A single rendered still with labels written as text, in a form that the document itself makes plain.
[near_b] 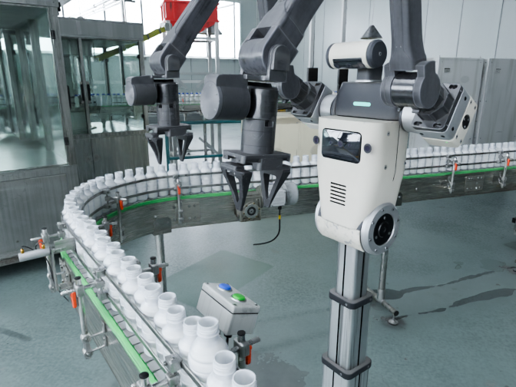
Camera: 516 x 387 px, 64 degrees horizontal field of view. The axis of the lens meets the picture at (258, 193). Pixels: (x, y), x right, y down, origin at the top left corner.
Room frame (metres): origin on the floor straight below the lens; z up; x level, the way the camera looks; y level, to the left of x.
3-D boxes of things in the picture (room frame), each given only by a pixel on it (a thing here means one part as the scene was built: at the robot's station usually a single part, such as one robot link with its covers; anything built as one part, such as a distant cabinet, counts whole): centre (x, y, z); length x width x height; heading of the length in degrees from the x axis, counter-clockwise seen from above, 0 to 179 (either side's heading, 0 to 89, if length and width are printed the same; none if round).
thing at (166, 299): (0.77, 0.19, 1.08); 0.06 x 0.06 x 0.17
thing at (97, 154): (5.94, 2.64, 1.15); 1.63 x 1.62 x 2.30; 37
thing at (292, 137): (5.08, -0.39, 0.59); 1.10 x 0.62 x 1.18; 109
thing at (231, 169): (0.68, 0.02, 1.43); 0.07 x 0.07 x 0.09; 36
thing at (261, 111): (0.69, 0.00, 1.57); 0.07 x 0.06 x 0.07; 126
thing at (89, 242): (1.18, 0.51, 1.08); 0.06 x 0.06 x 0.17
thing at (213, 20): (7.50, 1.17, 1.40); 0.92 x 0.72 x 2.80; 109
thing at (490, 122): (6.61, -3.67, 0.96); 0.82 x 0.50 x 1.91; 109
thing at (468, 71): (6.32, -2.82, 0.96); 0.82 x 0.50 x 1.91; 109
